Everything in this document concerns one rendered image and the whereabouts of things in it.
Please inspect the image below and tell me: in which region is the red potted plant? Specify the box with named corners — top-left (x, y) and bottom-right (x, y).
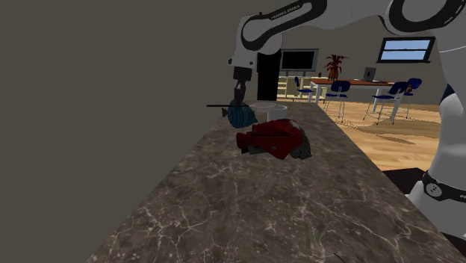
top-left (324, 54), bottom-right (349, 81)

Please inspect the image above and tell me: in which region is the white plate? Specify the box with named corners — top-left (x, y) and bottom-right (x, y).
top-left (250, 101), bottom-right (279, 111)

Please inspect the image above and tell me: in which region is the pale low shelf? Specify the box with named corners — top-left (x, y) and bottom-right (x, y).
top-left (276, 75), bottom-right (311, 100)

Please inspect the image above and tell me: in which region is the white table with wooden top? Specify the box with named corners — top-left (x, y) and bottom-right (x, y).
top-left (308, 78), bottom-right (402, 123)

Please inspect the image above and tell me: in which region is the blue chair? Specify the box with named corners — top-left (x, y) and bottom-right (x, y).
top-left (401, 77), bottom-right (423, 120)
top-left (293, 75), bottom-right (315, 102)
top-left (363, 81), bottom-right (409, 126)
top-left (323, 80), bottom-right (352, 123)

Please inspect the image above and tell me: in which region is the blue ribbed bowl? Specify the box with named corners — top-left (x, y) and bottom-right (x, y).
top-left (222, 102), bottom-right (258, 129)

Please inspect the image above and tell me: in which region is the brown rug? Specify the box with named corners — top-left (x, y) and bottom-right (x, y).
top-left (358, 117), bottom-right (444, 140)

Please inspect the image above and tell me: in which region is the black framed window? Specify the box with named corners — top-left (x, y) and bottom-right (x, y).
top-left (376, 36), bottom-right (436, 64)

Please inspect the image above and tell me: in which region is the white cup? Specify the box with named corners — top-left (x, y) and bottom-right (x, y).
top-left (267, 105), bottom-right (289, 123)

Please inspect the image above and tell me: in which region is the grey laptop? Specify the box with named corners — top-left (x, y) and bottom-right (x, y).
top-left (362, 66), bottom-right (379, 83)

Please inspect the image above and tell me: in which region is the red toy vehicle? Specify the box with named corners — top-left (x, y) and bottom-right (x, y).
top-left (235, 118), bottom-right (312, 161)

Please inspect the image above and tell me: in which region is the black door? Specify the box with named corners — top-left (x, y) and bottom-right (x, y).
top-left (256, 51), bottom-right (282, 102)

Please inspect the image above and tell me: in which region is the grey framed television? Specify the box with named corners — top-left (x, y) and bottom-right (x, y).
top-left (279, 49), bottom-right (320, 73)

